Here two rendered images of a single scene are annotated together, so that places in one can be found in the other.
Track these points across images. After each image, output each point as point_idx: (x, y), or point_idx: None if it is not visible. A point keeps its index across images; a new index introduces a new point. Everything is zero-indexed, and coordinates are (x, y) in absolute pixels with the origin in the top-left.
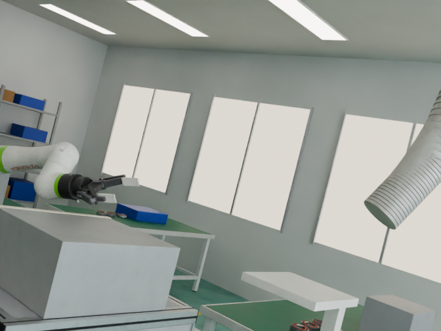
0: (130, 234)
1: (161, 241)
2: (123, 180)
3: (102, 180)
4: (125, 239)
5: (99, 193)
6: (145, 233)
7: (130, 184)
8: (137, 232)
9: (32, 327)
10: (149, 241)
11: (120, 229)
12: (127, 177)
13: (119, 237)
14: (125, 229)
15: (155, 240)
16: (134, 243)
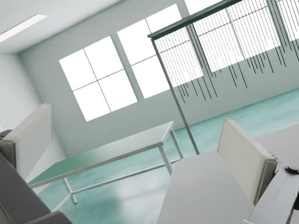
0: (230, 186)
1: (182, 176)
2: (20, 157)
3: (69, 220)
4: (287, 143)
5: (264, 154)
6: (161, 215)
7: (40, 149)
8: (181, 215)
9: None
10: (220, 161)
11: (234, 213)
12: (24, 122)
13: (297, 146)
14: (208, 223)
15: (194, 173)
16: (280, 132)
